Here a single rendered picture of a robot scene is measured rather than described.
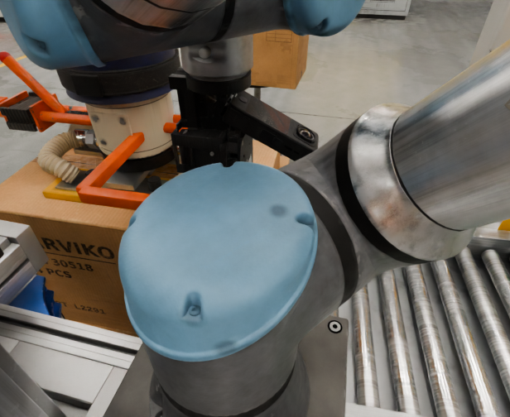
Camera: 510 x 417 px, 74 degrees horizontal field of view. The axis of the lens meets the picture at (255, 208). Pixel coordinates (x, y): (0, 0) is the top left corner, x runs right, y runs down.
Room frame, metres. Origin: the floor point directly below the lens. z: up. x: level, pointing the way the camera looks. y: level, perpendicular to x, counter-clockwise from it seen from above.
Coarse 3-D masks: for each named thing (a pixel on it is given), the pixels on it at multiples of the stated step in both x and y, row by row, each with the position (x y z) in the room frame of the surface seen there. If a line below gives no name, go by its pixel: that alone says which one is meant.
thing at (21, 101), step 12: (12, 96) 0.75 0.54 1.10; (24, 96) 0.77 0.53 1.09; (36, 96) 0.78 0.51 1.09; (0, 108) 0.70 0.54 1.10; (12, 108) 0.69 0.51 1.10; (24, 108) 0.69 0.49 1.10; (36, 108) 0.70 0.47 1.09; (48, 108) 0.73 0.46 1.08; (12, 120) 0.70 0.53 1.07; (24, 120) 0.70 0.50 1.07; (36, 120) 0.69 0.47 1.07
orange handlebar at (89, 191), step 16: (0, 96) 0.79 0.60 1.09; (0, 112) 0.72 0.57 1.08; (48, 112) 0.71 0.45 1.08; (128, 144) 0.56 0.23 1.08; (112, 160) 0.51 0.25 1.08; (96, 176) 0.46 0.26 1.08; (80, 192) 0.42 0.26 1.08; (96, 192) 0.41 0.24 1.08; (112, 192) 0.41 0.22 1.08; (128, 192) 0.41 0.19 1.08; (128, 208) 0.40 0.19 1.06
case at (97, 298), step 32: (32, 160) 0.74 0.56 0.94; (96, 160) 0.74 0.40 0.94; (256, 160) 0.73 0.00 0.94; (0, 192) 0.60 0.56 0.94; (32, 192) 0.60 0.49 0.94; (32, 224) 0.52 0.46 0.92; (64, 224) 0.51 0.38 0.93; (96, 224) 0.50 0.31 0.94; (128, 224) 0.50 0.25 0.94; (64, 256) 0.52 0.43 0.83; (96, 256) 0.50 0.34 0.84; (64, 288) 0.53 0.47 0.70; (96, 288) 0.51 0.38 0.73; (96, 320) 0.52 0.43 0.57; (128, 320) 0.50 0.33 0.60
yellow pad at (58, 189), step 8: (80, 176) 0.63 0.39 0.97; (152, 176) 0.59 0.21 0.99; (56, 184) 0.61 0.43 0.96; (64, 184) 0.60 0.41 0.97; (72, 184) 0.60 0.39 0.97; (144, 184) 0.60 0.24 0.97; (152, 184) 0.57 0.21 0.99; (160, 184) 0.58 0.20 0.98; (48, 192) 0.58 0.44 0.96; (56, 192) 0.58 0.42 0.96; (64, 192) 0.58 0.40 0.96; (72, 192) 0.58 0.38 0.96; (144, 192) 0.57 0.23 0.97; (152, 192) 0.57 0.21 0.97; (72, 200) 0.57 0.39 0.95
